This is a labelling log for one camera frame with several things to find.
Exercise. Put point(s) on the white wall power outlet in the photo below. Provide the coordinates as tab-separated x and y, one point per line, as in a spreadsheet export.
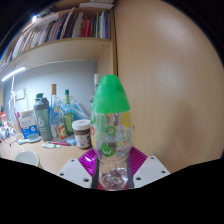
20	94

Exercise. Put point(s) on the clear bottle with green cap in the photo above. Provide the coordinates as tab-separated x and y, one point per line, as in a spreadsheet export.
111	133

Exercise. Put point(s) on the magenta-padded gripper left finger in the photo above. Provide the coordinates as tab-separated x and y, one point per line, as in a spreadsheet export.
76	170

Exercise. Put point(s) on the white marker pen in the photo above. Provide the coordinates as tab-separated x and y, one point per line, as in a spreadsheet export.
50	145

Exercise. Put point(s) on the chocolate spread jar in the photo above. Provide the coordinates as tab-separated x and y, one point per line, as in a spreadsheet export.
82	135

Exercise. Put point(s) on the white and blue box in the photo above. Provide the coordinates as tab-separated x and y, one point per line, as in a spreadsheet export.
29	126

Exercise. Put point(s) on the grey shaker bottle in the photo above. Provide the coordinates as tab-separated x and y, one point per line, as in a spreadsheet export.
43	120

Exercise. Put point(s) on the white light bar lamp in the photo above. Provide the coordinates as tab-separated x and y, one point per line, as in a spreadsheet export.
13	74

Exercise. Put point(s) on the green-capped bottle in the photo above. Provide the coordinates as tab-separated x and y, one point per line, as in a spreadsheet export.
68	116

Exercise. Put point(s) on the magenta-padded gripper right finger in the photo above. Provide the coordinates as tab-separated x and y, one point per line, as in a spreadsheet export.
150	168

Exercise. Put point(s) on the light blue hairbrush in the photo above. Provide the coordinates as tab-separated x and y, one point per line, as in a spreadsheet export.
28	140

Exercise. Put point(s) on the wooden shelf unit with books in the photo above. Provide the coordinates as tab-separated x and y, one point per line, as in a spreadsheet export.
66	50

